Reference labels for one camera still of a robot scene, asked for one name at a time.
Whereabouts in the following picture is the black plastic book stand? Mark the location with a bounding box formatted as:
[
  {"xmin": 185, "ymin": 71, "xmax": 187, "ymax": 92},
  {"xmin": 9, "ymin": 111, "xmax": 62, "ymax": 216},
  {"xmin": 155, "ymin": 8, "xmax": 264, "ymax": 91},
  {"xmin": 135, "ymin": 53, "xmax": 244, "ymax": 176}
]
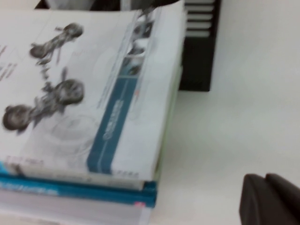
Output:
[{"xmin": 35, "ymin": 0, "xmax": 222, "ymax": 92}]

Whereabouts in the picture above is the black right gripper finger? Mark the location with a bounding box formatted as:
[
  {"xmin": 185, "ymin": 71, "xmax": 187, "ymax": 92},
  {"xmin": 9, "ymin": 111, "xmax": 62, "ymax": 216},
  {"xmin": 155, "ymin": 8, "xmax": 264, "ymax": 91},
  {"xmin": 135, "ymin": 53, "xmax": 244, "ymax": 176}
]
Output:
[{"xmin": 238, "ymin": 172, "xmax": 300, "ymax": 225}]

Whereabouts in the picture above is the blue cover book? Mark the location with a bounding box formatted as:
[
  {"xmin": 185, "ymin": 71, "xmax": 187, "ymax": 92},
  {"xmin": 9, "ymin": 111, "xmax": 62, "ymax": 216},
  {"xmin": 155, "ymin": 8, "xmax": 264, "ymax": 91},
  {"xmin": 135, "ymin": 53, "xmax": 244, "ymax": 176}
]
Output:
[{"xmin": 0, "ymin": 161, "xmax": 157, "ymax": 225}]

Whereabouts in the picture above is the car suspension book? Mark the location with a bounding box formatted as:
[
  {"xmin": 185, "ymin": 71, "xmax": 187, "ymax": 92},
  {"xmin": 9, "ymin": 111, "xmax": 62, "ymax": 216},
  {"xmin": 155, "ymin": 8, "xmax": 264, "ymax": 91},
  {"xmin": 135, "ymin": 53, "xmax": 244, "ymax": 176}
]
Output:
[{"xmin": 0, "ymin": 0, "xmax": 188, "ymax": 188}]

